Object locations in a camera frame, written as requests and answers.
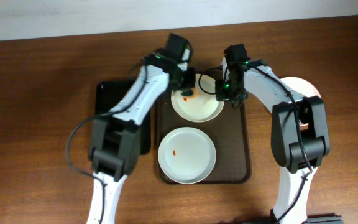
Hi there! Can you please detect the white plate top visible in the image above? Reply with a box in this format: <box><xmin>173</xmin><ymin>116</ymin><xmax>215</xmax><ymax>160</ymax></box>
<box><xmin>171</xmin><ymin>74</ymin><xmax>224</xmax><ymax>123</ymax></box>

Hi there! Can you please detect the white plate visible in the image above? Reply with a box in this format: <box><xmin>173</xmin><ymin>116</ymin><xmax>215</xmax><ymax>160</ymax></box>
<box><xmin>280</xmin><ymin>77</ymin><xmax>321</xmax><ymax>98</ymax></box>
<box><xmin>171</xmin><ymin>74</ymin><xmax>224</xmax><ymax>123</ymax></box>
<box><xmin>158</xmin><ymin>127</ymin><xmax>217</xmax><ymax>184</ymax></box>

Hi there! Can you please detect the green yellow sponge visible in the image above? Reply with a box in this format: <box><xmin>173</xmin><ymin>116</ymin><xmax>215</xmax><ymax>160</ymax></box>
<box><xmin>181</xmin><ymin>88</ymin><xmax>198</xmax><ymax>98</ymax></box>

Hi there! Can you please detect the white plate bottom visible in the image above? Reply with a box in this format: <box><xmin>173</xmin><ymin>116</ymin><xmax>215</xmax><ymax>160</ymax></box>
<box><xmin>158</xmin><ymin>127</ymin><xmax>217</xmax><ymax>184</ymax></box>

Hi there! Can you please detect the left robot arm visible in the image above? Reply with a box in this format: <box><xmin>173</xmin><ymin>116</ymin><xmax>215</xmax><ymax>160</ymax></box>
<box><xmin>87</xmin><ymin>34</ymin><xmax>195</xmax><ymax>223</ymax></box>

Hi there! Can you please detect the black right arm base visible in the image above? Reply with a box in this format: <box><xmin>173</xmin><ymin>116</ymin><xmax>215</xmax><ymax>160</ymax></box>
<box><xmin>241</xmin><ymin>213</ymin><xmax>344</xmax><ymax>224</ymax></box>

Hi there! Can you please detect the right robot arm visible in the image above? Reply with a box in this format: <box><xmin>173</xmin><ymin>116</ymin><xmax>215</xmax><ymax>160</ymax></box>
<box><xmin>215</xmin><ymin>44</ymin><xmax>330</xmax><ymax>223</ymax></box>

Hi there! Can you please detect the brown plastic serving tray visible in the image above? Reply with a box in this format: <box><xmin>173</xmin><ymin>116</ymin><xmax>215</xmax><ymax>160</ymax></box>
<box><xmin>156</xmin><ymin>74</ymin><xmax>251</xmax><ymax>185</ymax></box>

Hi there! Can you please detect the black rectangular tray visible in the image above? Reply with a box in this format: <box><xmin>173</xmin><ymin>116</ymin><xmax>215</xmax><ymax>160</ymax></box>
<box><xmin>95</xmin><ymin>80</ymin><xmax>152</xmax><ymax>155</ymax></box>

